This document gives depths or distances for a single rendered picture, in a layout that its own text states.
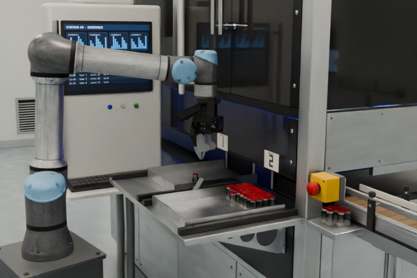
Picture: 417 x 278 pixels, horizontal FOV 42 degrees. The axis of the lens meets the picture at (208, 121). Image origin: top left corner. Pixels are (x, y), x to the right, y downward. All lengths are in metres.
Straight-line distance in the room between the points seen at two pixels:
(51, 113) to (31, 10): 5.24
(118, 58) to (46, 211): 0.48
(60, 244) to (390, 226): 0.94
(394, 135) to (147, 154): 1.14
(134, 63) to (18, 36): 5.36
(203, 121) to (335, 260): 0.61
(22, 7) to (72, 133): 4.63
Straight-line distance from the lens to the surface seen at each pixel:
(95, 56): 1.58
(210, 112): 1.77
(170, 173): 2.17
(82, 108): 2.38
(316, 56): 1.62
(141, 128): 2.47
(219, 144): 2.12
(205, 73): 1.75
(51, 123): 1.73
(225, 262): 2.22
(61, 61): 1.57
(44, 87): 1.72
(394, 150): 1.89
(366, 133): 1.78
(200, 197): 1.86
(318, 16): 1.62
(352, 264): 1.90
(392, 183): 2.25
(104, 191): 2.24
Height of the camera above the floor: 1.45
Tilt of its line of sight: 10 degrees down
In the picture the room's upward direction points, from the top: straight up
